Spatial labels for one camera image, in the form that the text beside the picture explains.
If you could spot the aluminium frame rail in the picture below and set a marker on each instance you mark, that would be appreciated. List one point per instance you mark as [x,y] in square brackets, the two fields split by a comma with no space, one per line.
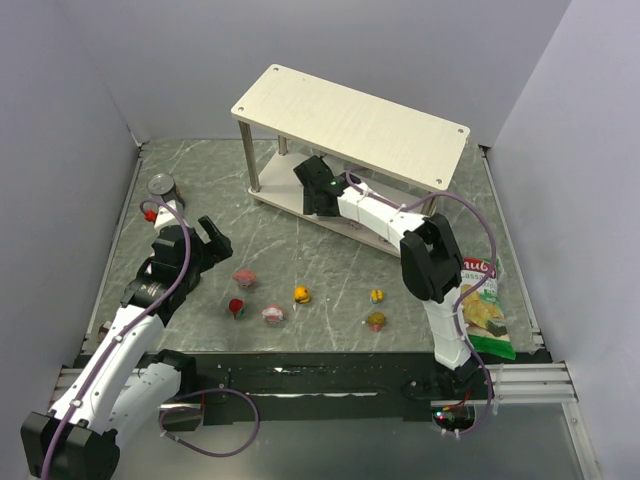
[549,383]

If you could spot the brown snack packet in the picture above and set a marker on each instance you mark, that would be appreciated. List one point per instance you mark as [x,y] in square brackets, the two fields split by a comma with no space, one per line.
[103,331]

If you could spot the pink round toy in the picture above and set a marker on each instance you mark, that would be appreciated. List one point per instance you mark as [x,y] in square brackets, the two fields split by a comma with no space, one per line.
[244,278]

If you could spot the yellow duck burger toy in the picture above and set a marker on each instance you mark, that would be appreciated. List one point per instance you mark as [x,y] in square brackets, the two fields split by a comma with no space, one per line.
[301,295]

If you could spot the two-tier white wooden shelf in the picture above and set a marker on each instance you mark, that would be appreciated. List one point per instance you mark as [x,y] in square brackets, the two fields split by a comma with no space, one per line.
[348,126]

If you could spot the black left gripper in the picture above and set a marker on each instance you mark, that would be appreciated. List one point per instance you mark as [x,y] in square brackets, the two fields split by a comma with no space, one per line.
[198,245]

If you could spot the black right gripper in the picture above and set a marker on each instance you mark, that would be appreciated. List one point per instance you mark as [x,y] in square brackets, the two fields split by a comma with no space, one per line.
[310,182]

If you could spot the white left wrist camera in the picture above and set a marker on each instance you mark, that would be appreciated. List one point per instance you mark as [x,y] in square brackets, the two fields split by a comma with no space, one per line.
[165,216]

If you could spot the olive brown pink toy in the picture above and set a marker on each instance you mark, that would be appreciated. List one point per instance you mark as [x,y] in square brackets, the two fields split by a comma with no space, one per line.
[376,321]

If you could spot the small dark metal can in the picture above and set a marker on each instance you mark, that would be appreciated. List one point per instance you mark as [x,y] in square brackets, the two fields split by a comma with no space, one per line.
[164,186]

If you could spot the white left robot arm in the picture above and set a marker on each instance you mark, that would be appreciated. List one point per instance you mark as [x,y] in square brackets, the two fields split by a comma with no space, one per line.
[82,434]

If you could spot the small yellow blue toy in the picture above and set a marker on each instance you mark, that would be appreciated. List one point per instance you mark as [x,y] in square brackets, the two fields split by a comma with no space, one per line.
[376,296]

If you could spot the pink white toy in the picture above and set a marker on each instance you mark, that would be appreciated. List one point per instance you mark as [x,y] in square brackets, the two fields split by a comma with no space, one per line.
[273,314]

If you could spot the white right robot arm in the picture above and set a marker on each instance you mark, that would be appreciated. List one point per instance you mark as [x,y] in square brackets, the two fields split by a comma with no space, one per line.
[431,261]

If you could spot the green cassava chips bag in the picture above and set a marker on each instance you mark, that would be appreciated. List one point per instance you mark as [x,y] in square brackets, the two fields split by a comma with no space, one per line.
[482,310]

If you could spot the red cherry toy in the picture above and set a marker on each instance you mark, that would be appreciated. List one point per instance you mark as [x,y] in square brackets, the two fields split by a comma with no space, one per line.
[236,307]

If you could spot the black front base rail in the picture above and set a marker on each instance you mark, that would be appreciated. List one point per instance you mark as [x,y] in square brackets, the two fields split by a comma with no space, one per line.
[241,387]

